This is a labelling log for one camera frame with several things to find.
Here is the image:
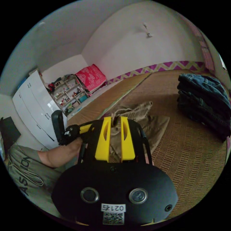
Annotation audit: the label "pile of clothes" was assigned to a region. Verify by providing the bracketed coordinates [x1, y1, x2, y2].
[177, 73, 231, 142]

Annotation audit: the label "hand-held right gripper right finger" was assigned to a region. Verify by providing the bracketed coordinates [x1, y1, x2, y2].
[120, 116, 135, 161]

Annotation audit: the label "person's body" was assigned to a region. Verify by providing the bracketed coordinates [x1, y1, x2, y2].
[3, 142, 80, 218]

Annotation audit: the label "white cupboard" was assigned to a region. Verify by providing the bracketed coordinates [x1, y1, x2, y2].
[12, 70, 67, 150]

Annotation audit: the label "red patterned folded quilt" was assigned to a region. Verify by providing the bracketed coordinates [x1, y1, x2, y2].
[75, 64, 107, 93]

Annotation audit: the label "person's left forearm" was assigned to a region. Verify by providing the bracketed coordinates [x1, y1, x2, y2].
[37, 145, 64, 168]

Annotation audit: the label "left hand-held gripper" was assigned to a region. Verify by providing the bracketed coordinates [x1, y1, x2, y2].
[59, 120, 99, 146]

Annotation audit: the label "wooden shelf with small items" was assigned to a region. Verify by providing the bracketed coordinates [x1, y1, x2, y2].
[47, 74, 89, 116]

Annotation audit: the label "khaki pants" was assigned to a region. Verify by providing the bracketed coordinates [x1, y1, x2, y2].
[103, 101, 170, 163]

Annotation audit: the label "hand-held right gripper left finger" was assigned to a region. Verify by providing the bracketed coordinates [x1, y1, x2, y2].
[95, 116, 113, 161]

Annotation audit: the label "person's left hand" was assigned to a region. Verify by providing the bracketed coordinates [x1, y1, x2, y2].
[60, 137, 84, 163]

